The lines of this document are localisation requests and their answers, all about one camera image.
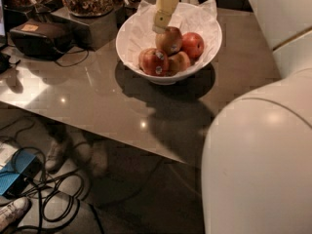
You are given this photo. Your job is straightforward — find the black device with label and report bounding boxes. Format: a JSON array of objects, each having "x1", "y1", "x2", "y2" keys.
[{"x1": 10, "y1": 19, "x2": 73, "y2": 60}]

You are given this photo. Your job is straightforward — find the white sneaker bottom left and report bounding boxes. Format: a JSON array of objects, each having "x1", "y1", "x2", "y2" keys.
[{"x1": 0, "y1": 197, "x2": 30, "y2": 232}]

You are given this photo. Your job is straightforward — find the white paper bowl liner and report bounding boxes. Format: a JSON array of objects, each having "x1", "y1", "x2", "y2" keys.
[{"x1": 122, "y1": 0, "x2": 220, "y2": 73}]

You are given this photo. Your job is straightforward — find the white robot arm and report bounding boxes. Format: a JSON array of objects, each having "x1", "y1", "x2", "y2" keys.
[{"x1": 201, "y1": 0, "x2": 312, "y2": 234}]

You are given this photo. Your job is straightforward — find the white shoe under table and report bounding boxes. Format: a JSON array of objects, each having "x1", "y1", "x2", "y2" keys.
[{"x1": 45, "y1": 137, "x2": 72, "y2": 174}]

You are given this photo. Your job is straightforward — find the black cable on table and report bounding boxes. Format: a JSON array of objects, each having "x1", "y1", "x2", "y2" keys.
[{"x1": 53, "y1": 48, "x2": 90, "y2": 68}]

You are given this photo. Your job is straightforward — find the white ceramic bowl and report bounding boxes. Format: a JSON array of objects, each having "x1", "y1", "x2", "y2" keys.
[{"x1": 115, "y1": 1, "x2": 223, "y2": 86}]

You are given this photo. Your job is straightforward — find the red apple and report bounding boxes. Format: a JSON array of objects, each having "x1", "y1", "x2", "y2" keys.
[
  {"x1": 181, "y1": 32, "x2": 205, "y2": 59},
  {"x1": 138, "y1": 48, "x2": 169, "y2": 76}
]

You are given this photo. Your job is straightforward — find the yellow-red apple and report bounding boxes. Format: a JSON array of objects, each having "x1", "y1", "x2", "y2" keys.
[
  {"x1": 155, "y1": 26, "x2": 182, "y2": 56},
  {"x1": 168, "y1": 52, "x2": 191, "y2": 76}
]

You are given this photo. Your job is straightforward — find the black floor cables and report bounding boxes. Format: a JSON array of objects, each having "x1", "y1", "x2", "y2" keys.
[{"x1": 0, "y1": 115, "x2": 105, "y2": 234}]

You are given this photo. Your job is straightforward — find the front left red apple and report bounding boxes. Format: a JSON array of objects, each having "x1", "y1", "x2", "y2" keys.
[{"x1": 138, "y1": 48, "x2": 169, "y2": 76}]

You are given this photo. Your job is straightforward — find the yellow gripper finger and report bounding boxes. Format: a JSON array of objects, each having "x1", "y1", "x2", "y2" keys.
[{"x1": 152, "y1": 0, "x2": 179, "y2": 33}]

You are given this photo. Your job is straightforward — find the blue box on floor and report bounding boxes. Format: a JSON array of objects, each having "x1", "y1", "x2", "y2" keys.
[{"x1": 0, "y1": 151, "x2": 40, "y2": 198}]

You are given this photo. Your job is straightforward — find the right red apple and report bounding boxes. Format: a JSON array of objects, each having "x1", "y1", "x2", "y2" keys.
[{"x1": 181, "y1": 32, "x2": 205, "y2": 59}]

